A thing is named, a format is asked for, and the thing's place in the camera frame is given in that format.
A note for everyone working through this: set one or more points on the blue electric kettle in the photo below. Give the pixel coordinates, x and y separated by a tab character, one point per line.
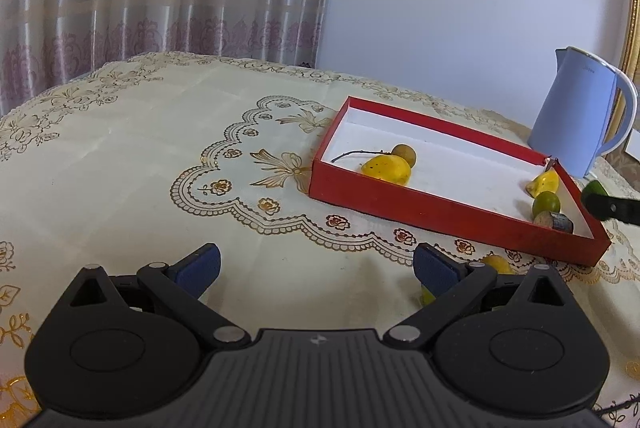
575	113

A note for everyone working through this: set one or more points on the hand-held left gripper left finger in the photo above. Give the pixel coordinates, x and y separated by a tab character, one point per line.
202	265

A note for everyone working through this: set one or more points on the small green fruit piece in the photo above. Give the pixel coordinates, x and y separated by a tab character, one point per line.
594	188

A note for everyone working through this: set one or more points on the round green fruit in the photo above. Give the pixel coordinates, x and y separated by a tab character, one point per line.
546	203

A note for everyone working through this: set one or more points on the brown longan with stem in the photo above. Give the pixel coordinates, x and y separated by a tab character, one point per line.
404	154

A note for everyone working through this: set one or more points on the red shallow cardboard box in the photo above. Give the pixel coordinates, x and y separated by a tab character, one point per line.
425	210

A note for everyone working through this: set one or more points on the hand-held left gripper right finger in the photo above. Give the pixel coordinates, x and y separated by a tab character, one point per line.
432	270

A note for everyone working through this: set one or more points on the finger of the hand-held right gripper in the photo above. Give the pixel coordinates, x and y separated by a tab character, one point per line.
612	208

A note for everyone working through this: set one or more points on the dark purple fruit piece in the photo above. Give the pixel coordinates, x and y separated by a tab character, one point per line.
556	221

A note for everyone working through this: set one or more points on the large yellow fruit piece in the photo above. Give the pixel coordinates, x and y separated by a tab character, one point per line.
386	169

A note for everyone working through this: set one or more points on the small yellow fruit piece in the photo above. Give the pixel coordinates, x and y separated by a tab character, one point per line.
546	183

